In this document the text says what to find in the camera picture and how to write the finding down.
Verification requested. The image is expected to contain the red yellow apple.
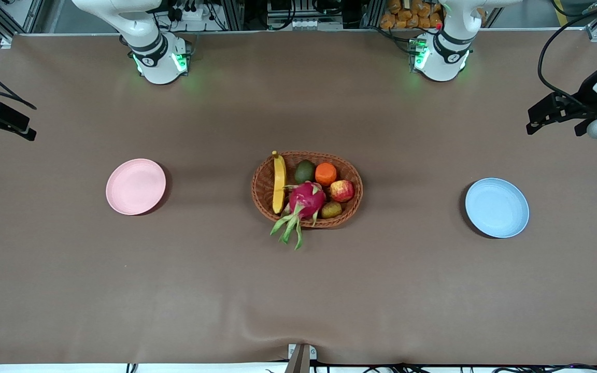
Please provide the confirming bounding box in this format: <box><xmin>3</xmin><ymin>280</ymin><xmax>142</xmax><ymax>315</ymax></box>
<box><xmin>330</xmin><ymin>179</ymin><xmax>356</xmax><ymax>203</ymax></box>

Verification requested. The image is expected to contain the yellow banana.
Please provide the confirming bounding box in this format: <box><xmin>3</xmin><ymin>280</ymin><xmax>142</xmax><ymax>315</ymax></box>
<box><xmin>272</xmin><ymin>151</ymin><xmax>287</xmax><ymax>214</ymax></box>

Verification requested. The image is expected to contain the blue round plate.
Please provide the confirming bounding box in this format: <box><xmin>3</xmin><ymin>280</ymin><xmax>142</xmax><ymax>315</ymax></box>
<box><xmin>465</xmin><ymin>178</ymin><xmax>530</xmax><ymax>239</ymax></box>

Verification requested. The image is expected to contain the pink round plate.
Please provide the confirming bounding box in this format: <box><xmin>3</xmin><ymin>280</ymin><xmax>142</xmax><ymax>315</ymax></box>
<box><xmin>105</xmin><ymin>158</ymin><xmax>167</xmax><ymax>216</ymax></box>

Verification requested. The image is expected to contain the pile of orange yellow objects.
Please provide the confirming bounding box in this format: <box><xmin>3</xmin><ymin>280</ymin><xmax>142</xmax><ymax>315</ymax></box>
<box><xmin>380</xmin><ymin>0</ymin><xmax>444</xmax><ymax>30</ymax></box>

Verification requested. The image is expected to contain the brown wicker basket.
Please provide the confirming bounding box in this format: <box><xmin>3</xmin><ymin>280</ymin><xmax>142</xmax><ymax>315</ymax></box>
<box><xmin>251</xmin><ymin>151</ymin><xmax>364</xmax><ymax>229</ymax></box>

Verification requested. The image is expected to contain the white power strip with plugs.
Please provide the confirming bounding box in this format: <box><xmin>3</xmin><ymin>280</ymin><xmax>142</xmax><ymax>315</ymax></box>
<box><xmin>156</xmin><ymin>0</ymin><xmax>212</xmax><ymax>32</ymax></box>

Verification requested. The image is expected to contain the orange fruit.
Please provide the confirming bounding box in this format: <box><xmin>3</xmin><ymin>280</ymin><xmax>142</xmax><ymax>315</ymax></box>
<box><xmin>315</xmin><ymin>162</ymin><xmax>338</xmax><ymax>187</ymax></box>

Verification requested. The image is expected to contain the dark green avocado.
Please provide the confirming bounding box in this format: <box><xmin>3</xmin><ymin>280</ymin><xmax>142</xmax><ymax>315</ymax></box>
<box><xmin>294</xmin><ymin>160</ymin><xmax>316</xmax><ymax>184</ymax></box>

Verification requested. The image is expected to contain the pink dragon fruit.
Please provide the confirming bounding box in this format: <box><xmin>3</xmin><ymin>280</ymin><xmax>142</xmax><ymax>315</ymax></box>
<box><xmin>269</xmin><ymin>181</ymin><xmax>327</xmax><ymax>251</ymax></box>

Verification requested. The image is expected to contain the grey electronics box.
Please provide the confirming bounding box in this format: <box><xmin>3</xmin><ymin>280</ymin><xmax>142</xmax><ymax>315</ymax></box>
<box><xmin>266</xmin><ymin>0</ymin><xmax>344</xmax><ymax>31</ymax></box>

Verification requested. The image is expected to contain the brown table cloth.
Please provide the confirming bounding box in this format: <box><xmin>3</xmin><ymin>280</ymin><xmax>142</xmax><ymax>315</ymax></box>
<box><xmin>0</xmin><ymin>30</ymin><xmax>597</xmax><ymax>366</ymax></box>

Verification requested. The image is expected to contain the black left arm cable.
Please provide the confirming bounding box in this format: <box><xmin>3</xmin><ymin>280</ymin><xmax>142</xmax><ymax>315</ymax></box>
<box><xmin>537</xmin><ymin>4</ymin><xmax>597</xmax><ymax>107</ymax></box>

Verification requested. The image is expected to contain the grey table edge camera mount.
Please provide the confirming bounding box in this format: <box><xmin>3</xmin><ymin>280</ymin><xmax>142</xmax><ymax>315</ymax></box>
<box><xmin>287</xmin><ymin>343</ymin><xmax>318</xmax><ymax>373</ymax></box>

